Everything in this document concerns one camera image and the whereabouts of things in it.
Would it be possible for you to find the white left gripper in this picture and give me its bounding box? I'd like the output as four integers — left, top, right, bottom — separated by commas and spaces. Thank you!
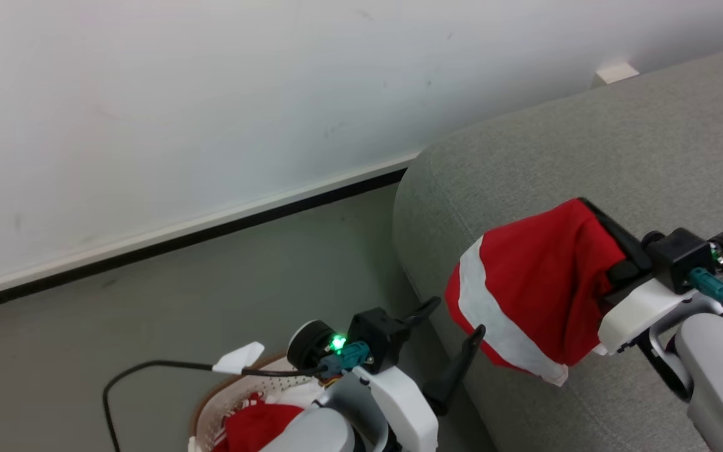
351, 297, 486, 452

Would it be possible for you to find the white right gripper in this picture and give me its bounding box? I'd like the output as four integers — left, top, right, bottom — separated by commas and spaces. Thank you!
577, 197, 721, 357

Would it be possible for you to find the red garment with white stripe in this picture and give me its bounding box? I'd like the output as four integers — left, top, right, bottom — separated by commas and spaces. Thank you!
444, 198, 627, 387

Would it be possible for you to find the white clothing in basket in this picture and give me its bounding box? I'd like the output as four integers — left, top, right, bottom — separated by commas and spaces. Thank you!
260, 375, 329, 410

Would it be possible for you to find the red clothing in basket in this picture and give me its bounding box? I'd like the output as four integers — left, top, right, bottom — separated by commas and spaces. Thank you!
213, 392, 307, 452

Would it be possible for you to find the white perforated laundry basket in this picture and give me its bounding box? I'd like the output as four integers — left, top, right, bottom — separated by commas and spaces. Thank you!
187, 352, 332, 452

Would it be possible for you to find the grey fabric sofa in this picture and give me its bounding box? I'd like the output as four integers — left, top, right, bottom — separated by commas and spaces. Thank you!
392, 45, 723, 452

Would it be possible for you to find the black and white skirting board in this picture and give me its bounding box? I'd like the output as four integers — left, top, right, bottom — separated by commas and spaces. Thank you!
0, 151, 424, 316

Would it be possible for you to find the small white wall box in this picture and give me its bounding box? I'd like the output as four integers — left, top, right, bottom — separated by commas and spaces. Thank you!
590, 60, 641, 89

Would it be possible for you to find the white cable tag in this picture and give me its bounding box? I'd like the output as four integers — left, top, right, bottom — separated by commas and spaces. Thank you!
212, 342, 265, 376

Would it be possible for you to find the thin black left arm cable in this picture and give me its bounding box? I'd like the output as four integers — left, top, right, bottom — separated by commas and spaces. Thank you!
102, 359, 332, 452

